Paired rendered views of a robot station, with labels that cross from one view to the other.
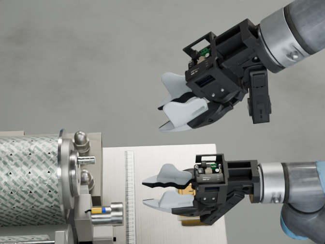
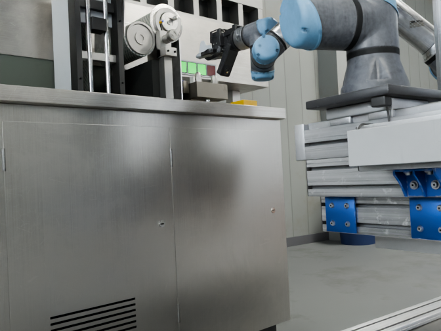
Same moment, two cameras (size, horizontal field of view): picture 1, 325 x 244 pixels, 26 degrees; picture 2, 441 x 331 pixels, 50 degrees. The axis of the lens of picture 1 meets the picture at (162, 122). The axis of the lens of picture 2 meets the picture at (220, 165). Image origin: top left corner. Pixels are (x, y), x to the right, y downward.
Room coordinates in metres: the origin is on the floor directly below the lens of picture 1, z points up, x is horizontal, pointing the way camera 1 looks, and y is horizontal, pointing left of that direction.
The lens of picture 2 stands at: (-0.31, -1.37, 0.65)
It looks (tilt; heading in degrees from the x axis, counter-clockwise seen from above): 1 degrees up; 52
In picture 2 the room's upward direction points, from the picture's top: 3 degrees counter-clockwise
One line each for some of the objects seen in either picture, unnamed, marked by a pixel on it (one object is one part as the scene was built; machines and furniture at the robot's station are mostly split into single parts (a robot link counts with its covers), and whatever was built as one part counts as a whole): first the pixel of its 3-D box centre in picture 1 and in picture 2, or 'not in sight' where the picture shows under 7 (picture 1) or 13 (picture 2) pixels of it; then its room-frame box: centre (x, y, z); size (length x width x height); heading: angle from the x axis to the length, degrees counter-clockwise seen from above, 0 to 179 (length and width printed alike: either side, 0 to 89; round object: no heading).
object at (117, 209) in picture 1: (117, 214); (172, 35); (0.63, 0.08, 1.18); 0.04 x 0.02 x 0.04; 3
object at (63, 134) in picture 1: (64, 174); (166, 23); (0.66, 0.16, 1.25); 0.15 x 0.01 x 0.15; 3
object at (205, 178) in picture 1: (225, 182); (228, 41); (0.73, -0.12, 1.12); 0.12 x 0.08 x 0.09; 93
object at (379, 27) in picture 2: not in sight; (368, 23); (0.63, -0.74, 0.98); 0.13 x 0.12 x 0.14; 159
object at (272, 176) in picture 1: (268, 184); (243, 37); (0.73, -0.20, 1.11); 0.08 x 0.05 x 0.08; 3
